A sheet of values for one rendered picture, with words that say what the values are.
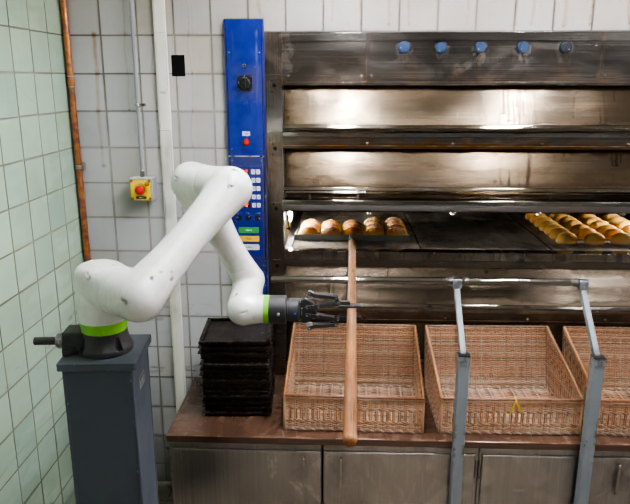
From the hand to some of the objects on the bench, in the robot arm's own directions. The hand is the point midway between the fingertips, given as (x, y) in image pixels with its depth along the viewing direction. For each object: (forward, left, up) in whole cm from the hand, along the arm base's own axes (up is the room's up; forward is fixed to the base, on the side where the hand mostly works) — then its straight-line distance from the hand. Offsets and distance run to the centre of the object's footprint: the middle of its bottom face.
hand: (350, 310), depth 212 cm
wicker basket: (+7, +55, -62) cm, 83 cm away
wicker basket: (+126, +46, -62) cm, 148 cm away
